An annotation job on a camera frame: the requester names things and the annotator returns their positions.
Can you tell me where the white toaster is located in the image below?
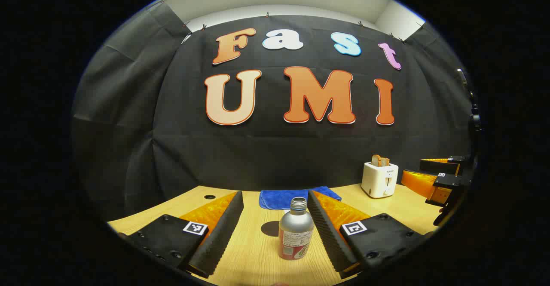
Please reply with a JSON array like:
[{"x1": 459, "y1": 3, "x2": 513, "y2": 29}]
[{"x1": 361, "y1": 161, "x2": 399, "y2": 199}]

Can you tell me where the blue towel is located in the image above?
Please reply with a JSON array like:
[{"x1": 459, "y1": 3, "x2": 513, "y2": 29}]
[{"x1": 259, "y1": 186, "x2": 342, "y2": 211}]

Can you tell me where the black backdrop cloth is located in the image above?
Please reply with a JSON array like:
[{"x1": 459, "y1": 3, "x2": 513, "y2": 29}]
[{"x1": 71, "y1": 2, "x2": 477, "y2": 222}]

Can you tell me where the dark round coaster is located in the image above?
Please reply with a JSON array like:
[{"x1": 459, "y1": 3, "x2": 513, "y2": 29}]
[{"x1": 261, "y1": 221, "x2": 282, "y2": 238}]

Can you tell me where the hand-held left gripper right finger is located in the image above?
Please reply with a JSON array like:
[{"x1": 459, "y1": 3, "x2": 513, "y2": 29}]
[{"x1": 307, "y1": 189, "x2": 431, "y2": 280}]

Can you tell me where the silver water bottle red label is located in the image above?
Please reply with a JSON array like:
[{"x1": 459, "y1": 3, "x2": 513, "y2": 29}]
[{"x1": 278, "y1": 197, "x2": 315, "y2": 261}]

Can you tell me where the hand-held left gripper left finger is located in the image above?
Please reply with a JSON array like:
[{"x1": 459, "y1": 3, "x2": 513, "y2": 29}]
[{"x1": 117, "y1": 191, "x2": 244, "y2": 279}]

